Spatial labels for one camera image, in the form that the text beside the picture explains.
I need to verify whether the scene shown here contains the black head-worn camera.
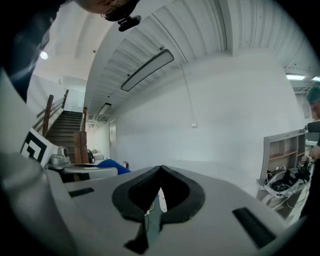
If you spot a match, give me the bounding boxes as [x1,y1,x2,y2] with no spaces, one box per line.
[117,14,143,33]

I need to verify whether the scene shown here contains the long ceiling light panel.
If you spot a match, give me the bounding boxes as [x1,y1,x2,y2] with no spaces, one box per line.
[120,48,175,92]

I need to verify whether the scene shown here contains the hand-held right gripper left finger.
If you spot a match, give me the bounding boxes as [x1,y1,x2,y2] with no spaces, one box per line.
[63,164,161,256]

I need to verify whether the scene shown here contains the tangle of black cables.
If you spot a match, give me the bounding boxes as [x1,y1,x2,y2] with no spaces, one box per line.
[264,167,312,198]

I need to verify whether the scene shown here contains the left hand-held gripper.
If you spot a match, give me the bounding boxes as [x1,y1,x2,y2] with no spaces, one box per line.
[19,127,119,183]

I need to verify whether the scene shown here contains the white wall conduit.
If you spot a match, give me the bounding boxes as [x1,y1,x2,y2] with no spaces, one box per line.
[179,63,196,125]

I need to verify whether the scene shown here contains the person's black clothing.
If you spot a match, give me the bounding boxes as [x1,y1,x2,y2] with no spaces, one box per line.
[0,0,73,103]

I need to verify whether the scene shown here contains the staircase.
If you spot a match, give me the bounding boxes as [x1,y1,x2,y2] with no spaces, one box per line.
[44,111,85,163]

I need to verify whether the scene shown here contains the blue wiping cloth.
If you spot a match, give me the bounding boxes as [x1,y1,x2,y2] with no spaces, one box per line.
[96,158,132,175]

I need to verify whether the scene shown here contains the short ceiling light panel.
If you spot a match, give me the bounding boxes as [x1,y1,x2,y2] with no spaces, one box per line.
[97,102,112,116]

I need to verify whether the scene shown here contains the brown wooden boards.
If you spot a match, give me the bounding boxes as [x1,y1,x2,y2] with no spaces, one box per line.
[73,107,90,165]

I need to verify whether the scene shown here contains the bright ceiling light strip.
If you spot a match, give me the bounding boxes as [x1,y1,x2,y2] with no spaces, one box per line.
[285,73,306,81]

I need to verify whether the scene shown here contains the grey desk with cubby shelf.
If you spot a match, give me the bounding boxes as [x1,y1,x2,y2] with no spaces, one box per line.
[259,128,308,187]

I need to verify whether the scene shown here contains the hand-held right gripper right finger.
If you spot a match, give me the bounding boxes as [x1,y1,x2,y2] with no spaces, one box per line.
[149,164,289,256]

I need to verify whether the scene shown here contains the person's head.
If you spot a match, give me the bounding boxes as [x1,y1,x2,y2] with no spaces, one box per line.
[72,0,141,22]

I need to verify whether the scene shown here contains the wooden stair railing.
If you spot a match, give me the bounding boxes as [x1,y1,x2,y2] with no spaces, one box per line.
[33,89,70,137]

